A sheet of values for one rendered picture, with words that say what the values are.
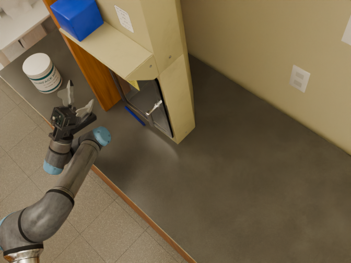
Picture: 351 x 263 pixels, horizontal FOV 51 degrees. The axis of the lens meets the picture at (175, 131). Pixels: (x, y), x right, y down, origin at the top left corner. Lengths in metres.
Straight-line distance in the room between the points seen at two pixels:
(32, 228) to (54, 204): 0.09
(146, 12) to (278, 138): 0.82
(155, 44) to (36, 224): 0.62
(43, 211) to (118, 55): 0.51
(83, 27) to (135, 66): 0.21
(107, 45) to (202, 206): 0.70
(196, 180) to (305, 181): 0.41
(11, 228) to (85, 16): 0.67
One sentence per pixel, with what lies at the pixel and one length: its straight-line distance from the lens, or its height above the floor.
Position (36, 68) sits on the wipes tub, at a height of 1.09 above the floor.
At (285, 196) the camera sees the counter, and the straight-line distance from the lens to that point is 1.46.
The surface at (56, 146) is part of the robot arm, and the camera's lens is 1.38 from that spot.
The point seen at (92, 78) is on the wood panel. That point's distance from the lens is 1.53.
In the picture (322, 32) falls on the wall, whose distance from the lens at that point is 1.25.
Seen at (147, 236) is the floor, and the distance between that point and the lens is 2.41.
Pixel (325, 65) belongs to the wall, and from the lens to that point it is 1.34.
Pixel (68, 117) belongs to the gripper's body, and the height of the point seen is 1.29.
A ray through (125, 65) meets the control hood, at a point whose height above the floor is 1.51.
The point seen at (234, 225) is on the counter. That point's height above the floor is 0.94.
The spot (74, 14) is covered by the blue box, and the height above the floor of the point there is 1.60.
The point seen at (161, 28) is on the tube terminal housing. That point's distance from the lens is 1.05.
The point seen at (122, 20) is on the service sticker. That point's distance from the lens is 1.10.
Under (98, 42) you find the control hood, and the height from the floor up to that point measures 1.51.
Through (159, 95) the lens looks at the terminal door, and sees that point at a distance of 1.24.
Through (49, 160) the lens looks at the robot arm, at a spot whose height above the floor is 1.15.
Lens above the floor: 2.30
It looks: 60 degrees down
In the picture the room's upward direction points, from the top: 15 degrees counter-clockwise
